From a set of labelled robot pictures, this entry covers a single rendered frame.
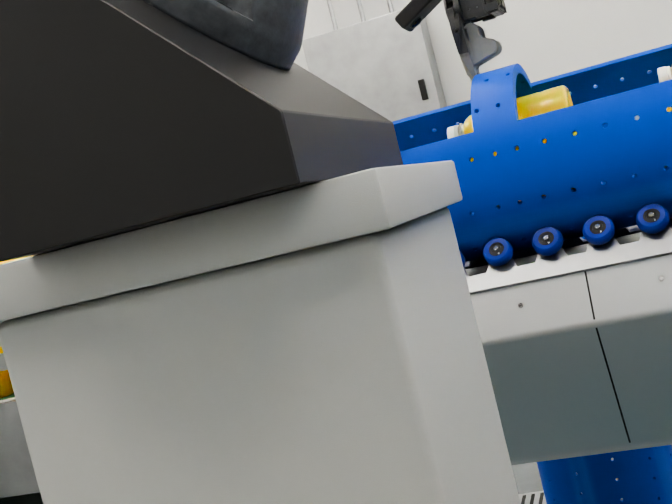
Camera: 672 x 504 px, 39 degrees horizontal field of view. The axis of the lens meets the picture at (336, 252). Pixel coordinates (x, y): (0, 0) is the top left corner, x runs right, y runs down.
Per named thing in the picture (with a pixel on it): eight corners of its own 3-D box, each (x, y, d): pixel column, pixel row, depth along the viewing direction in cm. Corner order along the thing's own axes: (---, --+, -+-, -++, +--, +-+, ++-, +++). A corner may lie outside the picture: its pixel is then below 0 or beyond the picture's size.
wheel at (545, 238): (552, 218, 140) (555, 225, 141) (525, 234, 141) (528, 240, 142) (566, 240, 137) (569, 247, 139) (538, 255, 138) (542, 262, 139)
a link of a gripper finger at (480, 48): (503, 74, 146) (489, 15, 145) (466, 85, 148) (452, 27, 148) (506, 75, 149) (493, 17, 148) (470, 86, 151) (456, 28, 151)
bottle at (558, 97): (570, 83, 150) (457, 114, 157) (564, 83, 143) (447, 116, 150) (580, 126, 150) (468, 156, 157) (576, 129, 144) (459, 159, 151)
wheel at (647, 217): (657, 195, 134) (659, 203, 136) (628, 211, 135) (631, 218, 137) (674, 217, 132) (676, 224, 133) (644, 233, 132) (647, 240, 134)
